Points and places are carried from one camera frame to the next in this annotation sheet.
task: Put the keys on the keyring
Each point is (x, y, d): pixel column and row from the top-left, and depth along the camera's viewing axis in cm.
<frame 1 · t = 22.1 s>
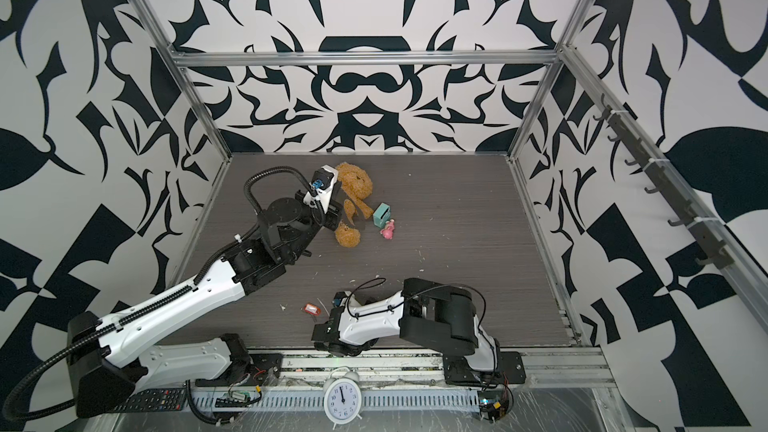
left hand: (333, 177, 67), fingers closed
right hand: (383, 313, 84), fingers closed
brown teddy bear: (362, 185, 102), point 10 cm above the table
teal toy block: (381, 215, 99), point 6 cm above the table
pink toy figure: (387, 232, 98), point 3 cm above the table
red key tag: (312, 309, 85), on the table

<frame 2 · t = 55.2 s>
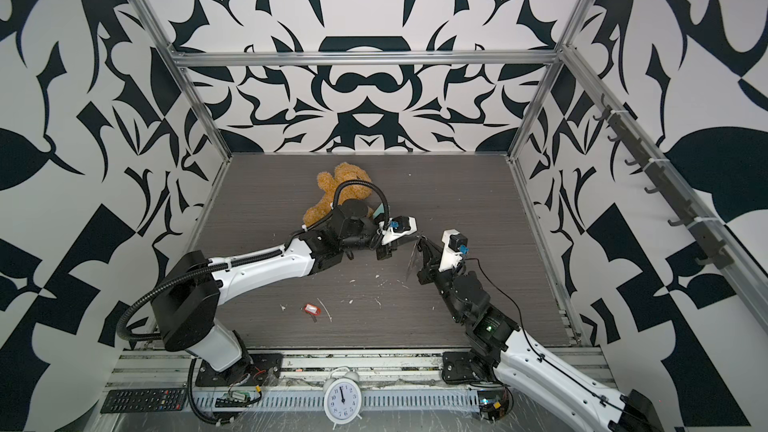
left hand: (415, 224, 74), fingers closed
right hand: (423, 241, 74), fingers closed
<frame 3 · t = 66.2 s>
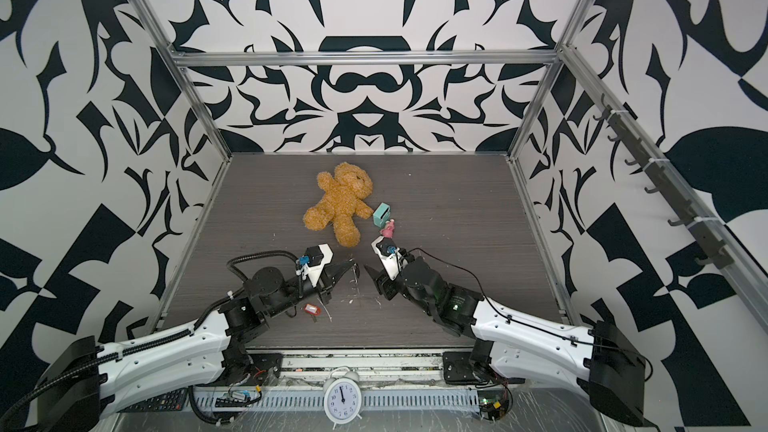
left hand: (351, 256, 69), fingers closed
right hand: (374, 258, 74), fingers open
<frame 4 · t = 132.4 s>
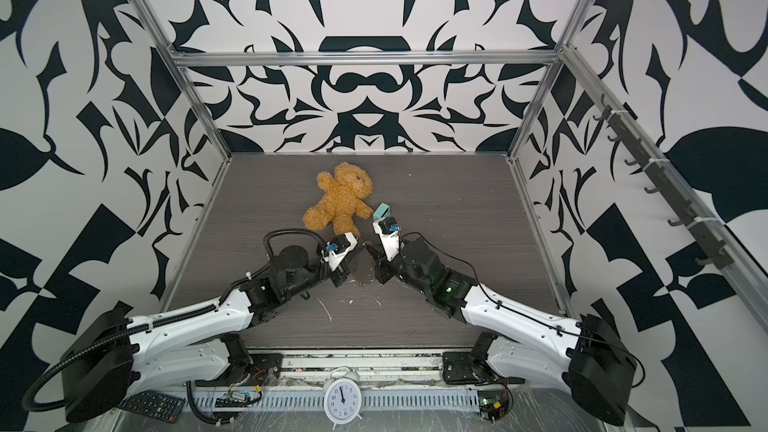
left hand: (360, 240, 73), fingers closed
right hand: (369, 244, 74), fingers closed
